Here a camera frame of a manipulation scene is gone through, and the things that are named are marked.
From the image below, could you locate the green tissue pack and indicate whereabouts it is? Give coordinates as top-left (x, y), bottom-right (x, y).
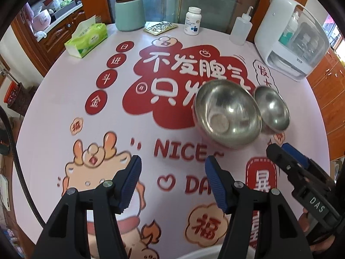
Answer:
top-left (64, 16), bottom-right (108, 58)

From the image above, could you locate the clear squeeze bottle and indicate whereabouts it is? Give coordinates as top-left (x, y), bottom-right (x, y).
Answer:
top-left (230, 5), bottom-right (254, 46)

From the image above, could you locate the thick black cable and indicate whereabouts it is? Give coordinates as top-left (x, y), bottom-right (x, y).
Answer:
top-left (0, 108), bottom-right (46, 230)

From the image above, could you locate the white countertop sterilizer cabinet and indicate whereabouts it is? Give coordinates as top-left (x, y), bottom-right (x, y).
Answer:
top-left (254, 0), bottom-right (331, 82)

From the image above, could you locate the pink-shelled steel bowl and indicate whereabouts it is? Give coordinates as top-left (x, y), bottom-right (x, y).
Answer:
top-left (193, 79), bottom-right (262, 150)

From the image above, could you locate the white paper plate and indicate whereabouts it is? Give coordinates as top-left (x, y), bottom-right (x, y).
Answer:
top-left (175, 244), bottom-right (256, 259)

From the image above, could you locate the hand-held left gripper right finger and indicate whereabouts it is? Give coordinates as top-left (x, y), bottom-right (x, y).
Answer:
top-left (205, 156), bottom-right (310, 259)

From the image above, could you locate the pink rice cooker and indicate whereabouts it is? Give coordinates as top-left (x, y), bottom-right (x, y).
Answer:
top-left (28, 7), bottom-right (52, 33)

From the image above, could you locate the glass sliding door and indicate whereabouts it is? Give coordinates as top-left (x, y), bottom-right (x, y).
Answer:
top-left (104, 0), bottom-right (270, 35)

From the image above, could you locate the silver blister pack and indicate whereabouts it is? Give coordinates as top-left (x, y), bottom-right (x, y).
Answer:
top-left (143, 22), bottom-right (178, 36)

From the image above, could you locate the tall wooden cabinet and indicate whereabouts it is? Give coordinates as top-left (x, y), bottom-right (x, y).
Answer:
top-left (307, 49), bottom-right (345, 160)

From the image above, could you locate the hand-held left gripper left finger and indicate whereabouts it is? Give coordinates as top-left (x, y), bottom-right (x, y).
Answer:
top-left (32, 155), bottom-right (142, 259)

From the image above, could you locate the small steel bowl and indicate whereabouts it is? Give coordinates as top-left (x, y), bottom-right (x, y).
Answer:
top-left (253, 85), bottom-right (291, 135)

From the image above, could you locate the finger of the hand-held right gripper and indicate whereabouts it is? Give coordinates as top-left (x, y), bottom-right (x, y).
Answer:
top-left (266, 144), bottom-right (306, 192)
top-left (282, 142), bottom-right (310, 168)

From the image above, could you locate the person's right hand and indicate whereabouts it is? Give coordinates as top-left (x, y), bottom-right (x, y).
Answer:
top-left (299, 207), bottom-right (313, 233)

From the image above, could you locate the white bottle with green label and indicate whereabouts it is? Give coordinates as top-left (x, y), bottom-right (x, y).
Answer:
top-left (279, 11), bottom-right (300, 45)

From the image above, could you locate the red-rimmed waste bin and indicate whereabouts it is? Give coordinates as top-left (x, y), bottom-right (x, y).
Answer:
top-left (4, 82), bottom-right (34, 114)

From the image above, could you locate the wooden kitchen counter cabinet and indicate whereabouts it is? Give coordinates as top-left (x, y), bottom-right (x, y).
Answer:
top-left (11, 3), bottom-right (114, 68)

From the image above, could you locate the green canister with dark lid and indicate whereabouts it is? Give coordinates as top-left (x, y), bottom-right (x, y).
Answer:
top-left (114, 0), bottom-right (147, 31)

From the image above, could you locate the white pill bottle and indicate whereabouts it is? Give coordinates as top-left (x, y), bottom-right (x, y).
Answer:
top-left (185, 7), bottom-right (202, 35)

